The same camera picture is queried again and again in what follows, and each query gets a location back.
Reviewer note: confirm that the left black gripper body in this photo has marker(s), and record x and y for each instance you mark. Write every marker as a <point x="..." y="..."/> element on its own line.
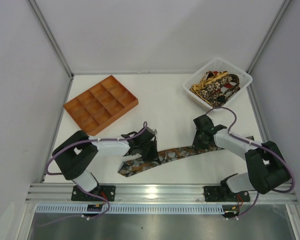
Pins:
<point x="151" y="152"/>

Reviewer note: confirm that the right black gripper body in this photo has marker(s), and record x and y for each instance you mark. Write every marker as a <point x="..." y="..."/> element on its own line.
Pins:
<point x="201" y="138"/>

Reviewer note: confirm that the brown grey floral tie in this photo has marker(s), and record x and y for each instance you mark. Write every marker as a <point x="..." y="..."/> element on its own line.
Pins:
<point x="136" y="166"/>

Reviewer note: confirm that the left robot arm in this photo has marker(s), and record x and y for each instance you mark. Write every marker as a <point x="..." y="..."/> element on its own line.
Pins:
<point x="75" y="154"/>

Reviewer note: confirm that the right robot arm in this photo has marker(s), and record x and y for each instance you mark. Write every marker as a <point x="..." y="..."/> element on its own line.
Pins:
<point x="266" y="168"/>

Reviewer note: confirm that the dark floral tie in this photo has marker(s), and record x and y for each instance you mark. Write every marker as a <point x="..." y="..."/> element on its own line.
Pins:
<point x="218" y="102"/>

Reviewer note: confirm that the red tie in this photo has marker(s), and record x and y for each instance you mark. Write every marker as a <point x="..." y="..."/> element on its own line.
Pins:
<point x="224" y="87"/>

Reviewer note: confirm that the orange compartment tray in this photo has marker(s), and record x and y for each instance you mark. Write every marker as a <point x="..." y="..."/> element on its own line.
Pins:
<point x="101" y="105"/>

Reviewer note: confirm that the yellow patterned tie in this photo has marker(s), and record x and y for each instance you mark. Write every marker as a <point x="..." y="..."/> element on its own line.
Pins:
<point x="208" y="78"/>

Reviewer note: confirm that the white plastic basket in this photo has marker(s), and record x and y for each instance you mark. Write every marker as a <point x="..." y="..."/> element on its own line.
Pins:
<point x="219" y="65"/>

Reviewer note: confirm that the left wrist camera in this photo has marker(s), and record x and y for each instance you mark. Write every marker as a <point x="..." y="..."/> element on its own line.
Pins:
<point x="154" y="131"/>

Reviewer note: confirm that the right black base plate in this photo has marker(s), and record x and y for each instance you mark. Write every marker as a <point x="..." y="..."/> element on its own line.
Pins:
<point x="222" y="193"/>

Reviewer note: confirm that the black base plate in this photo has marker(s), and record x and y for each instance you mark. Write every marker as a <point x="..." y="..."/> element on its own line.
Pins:
<point x="222" y="193"/>
<point x="105" y="191"/>

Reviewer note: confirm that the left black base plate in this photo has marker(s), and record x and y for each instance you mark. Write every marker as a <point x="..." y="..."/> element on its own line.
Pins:
<point x="105" y="191"/>

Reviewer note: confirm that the white slotted cable duct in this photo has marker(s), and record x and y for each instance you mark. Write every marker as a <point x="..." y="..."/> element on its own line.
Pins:
<point x="170" y="209"/>

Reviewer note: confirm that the right aluminium frame post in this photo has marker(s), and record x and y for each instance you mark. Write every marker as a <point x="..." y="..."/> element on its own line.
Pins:
<point x="273" y="26"/>

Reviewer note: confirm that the aluminium frame post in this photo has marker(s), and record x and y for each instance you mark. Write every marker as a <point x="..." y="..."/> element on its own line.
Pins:
<point x="50" y="37"/>
<point x="273" y="26"/>

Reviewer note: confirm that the aluminium mounting rail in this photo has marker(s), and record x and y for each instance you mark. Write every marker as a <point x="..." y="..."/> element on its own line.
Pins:
<point x="124" y="193"/>

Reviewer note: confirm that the left aluminium frame post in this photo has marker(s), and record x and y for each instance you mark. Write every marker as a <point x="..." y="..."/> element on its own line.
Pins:
<point x="50" y="37"/>

